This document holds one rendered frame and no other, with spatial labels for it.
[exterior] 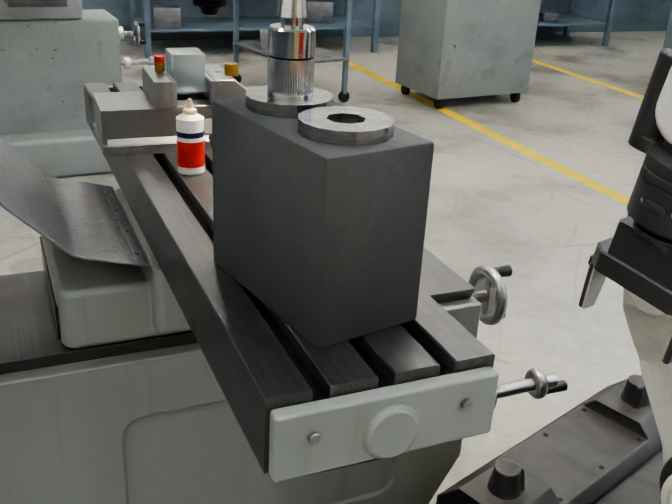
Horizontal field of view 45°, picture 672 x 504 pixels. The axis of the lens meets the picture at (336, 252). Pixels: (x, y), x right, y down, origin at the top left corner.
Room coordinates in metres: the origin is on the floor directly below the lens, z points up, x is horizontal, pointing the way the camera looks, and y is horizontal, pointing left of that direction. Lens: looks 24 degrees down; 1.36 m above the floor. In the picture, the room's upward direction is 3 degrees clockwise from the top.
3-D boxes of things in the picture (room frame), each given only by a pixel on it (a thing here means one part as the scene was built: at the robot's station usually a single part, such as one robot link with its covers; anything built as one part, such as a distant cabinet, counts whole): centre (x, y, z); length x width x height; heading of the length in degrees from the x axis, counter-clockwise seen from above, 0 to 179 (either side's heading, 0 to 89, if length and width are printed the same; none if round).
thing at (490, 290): (1.36, -0.26, 0.67); 0.16 x 0.12 x 0.12; 114
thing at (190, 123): (1.13, 0.22, 1.02); 0.04 x 0.04 x 0.11
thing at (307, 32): (0.81, 0.06, 1.23); 0.05 x 0.05 x 0.01
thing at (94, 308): (1.16, 0.19, 0.83); 0.50 x 0.35 x 0.12; 114
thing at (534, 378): (1.25, -0.35, 0.55); 0.22 x 0.06 x 0.06; 114
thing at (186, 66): (1.30, 0.26, 1.08); 0.06 x 0.05 x 0.06; 22
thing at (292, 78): (0.81, 0.06, 1.19); 0.05 x 0.05 x 0.06
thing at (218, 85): (1.32, 0.21, 1.06); 0.12 x 0.06 x 0.04; 22
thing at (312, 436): (1.16, 0.19, 0.93); 1.24 x 0.23 x 0.08; 24
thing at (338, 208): (0.77, 0.03, 1.07); 0.22 x 0.12 x 0.20; 35
